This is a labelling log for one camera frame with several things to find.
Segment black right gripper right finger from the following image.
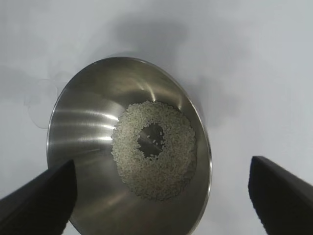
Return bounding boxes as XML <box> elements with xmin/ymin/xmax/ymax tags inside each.
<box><xmin>247</xmin><ymin>156</ymin><xmax>313</xmax><ymax>235</ymax></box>

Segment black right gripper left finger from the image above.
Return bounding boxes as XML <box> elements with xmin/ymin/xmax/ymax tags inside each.
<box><xmin>0</xmin><ymin>159</ymin><xmax>78</xmax><ymax>235</ymax></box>

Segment white rice grains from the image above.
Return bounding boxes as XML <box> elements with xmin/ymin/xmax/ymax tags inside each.
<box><xmin>111</xmin><ymin>99</ymin><xmax>198</xmax><ymax>202</ymax></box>

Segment clear plastic measuring cup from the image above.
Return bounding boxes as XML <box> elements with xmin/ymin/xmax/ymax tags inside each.
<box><xmin>24</xmin><ymin>70</ymin><xmax>71</xmax><ymax>129</ymax></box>

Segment stainless steel bowl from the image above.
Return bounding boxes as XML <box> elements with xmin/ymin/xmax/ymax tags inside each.
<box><xmin>46</xmin><ymin>56</ymin><xmax>213</xmax><ymax>235</ymax></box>

